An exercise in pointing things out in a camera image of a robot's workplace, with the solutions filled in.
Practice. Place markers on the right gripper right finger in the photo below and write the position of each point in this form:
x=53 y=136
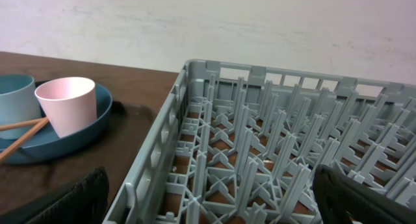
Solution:
x=340 y=199

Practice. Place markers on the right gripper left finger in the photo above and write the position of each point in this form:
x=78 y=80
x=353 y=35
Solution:
x=81 y=201

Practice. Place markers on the pink cup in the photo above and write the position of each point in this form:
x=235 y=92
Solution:
x=69 y=103

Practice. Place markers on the light blue cup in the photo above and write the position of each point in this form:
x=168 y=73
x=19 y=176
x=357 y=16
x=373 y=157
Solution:
x=18 y=101

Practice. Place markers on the grey dishwasher rack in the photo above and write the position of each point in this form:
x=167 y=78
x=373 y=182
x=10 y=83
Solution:
x=236 y=143

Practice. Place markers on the right wooden chopstick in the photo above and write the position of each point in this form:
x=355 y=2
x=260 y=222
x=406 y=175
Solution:
x=11 y=149

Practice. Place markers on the wooden chopstick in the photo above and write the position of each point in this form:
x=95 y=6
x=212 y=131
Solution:
x=20 y=124
x=11 y=149

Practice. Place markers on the left wooden chopstick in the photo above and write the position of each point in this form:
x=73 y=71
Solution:
x=20 y=124

